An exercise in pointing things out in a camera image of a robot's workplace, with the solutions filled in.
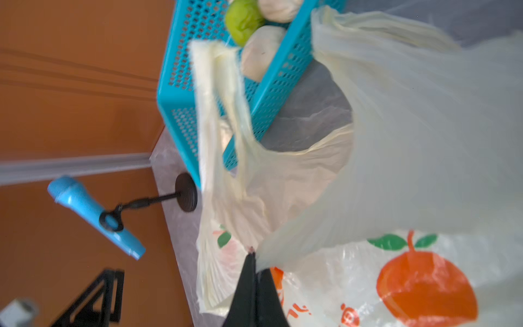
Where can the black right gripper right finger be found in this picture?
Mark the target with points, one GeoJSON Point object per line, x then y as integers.
{"type": "Point", "coordinates": [268, 308]}

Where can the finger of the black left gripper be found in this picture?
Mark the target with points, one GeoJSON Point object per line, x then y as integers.
{"type": "Point", "coordinates": [100, 304]}

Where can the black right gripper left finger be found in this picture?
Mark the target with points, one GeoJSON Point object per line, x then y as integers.
{"type": "Point", "coordinates": [242, 312]}

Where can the yellow printed plastic bag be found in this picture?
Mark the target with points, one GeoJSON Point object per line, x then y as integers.
{"type": "Point", "coordinates": [411, 215]}

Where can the pale pear in basket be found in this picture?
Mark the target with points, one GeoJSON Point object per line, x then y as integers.
{"type": "Point", "coordinates": [260, 50]}

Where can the teal perforated plastic basket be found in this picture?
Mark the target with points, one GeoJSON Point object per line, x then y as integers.
{"type": "Point", "coordinates": [204, 20]}

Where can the aluminium left corner post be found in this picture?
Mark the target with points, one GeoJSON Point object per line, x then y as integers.
{"type": "Point", "coordinates": [30, 171]}

